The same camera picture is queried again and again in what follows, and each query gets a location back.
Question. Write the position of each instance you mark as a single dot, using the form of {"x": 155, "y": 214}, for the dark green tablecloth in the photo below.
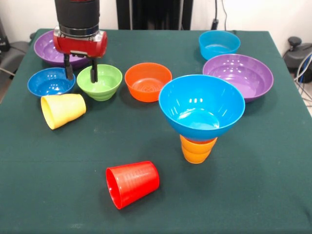
{"x": 97, "y": 146}

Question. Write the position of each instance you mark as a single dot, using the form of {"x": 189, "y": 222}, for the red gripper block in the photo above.
{"x": 80, "y": 45}

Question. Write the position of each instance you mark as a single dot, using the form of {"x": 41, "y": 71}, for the red plastic cup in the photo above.
{"x": 134, "y": 182}

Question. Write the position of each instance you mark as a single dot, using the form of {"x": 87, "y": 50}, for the dark blue plastic bowl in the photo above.
{"x": 48, "y": 84}

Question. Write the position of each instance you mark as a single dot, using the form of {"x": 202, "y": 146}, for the orange plastic cup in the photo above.
{"x": 195, "y": 151}

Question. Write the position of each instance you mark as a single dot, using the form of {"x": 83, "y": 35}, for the large light blue bowl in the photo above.
{"x": 202, "y": 114}

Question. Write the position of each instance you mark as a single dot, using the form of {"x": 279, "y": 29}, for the small light blue bowl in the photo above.
{"x": 219, "y": 46}

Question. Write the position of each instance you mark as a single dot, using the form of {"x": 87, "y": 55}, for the green plastic bowl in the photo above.
{"x": 104, "y": 85}

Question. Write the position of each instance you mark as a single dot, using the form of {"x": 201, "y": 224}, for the black office chair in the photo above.
{"x": 14, "y": 51}

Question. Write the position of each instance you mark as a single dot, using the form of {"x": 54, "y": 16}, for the yellow plastic cup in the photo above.
{"x": 63, "y": 109}

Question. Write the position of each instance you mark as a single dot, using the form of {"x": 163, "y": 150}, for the orange-red plastic bowl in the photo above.
{"x": 147, "y": 83}

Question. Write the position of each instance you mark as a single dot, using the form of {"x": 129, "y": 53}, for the purple plastic bowl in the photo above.
{"x": 44, "y": 48}
{"x": 237, "y": 78}

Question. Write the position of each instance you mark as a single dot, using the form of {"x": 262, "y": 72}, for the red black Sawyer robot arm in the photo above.
{"x": 76, "y": 12}

